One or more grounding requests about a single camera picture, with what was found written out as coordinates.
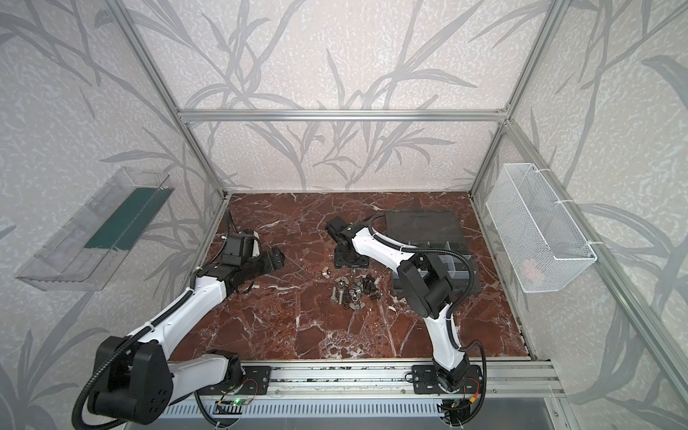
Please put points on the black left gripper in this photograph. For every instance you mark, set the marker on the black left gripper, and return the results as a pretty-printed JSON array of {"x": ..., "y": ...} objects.
[{"x": 268, "y": 263}]

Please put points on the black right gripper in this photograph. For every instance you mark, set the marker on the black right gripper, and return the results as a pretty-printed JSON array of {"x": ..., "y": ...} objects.
[{"x": 358, "y": 263}]

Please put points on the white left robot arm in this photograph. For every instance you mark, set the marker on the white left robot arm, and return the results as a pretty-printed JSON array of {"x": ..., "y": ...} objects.
[{"x": 134, "y": 379}]

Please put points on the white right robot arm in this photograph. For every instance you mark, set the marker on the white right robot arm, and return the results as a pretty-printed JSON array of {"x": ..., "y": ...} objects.
[{"x": 426, "y": 284}]

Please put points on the pile of screws and nuts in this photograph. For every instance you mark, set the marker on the pile of screws and nuts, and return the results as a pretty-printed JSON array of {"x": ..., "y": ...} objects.
[{"x": 350, "y": 293}]

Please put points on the clear plastic organizer box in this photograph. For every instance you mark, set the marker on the clear plastic organizer box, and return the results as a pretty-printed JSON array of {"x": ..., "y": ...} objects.
[{"x": 437, "y": 229}]

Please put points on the aluminium rear crossbar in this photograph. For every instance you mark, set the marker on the aluminium rear crossbar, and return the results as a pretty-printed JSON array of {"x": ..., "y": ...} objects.
[{"x": 307, "y": 115}]

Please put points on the pink object in basket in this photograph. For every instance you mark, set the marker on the pink object in basket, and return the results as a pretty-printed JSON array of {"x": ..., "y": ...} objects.
[{"x": 531, "y": 270}]

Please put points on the clear wall shelf green bottom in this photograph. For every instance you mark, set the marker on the clear wall shelf green bottom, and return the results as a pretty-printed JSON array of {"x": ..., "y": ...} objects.
[{"x": 85, "y": 253}]

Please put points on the white wire mesh basket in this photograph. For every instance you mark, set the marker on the white wire mesh basket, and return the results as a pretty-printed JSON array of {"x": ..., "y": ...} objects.
[{"x": 534, "y": 223}]

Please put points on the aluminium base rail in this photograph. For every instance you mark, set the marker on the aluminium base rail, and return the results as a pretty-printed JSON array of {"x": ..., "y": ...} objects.
[{"x": 391, "y": 378}]

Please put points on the aluminium frame post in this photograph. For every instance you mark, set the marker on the aluminium frame post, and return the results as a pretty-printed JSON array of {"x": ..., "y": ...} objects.
[{"x": 553, "y": 18}]

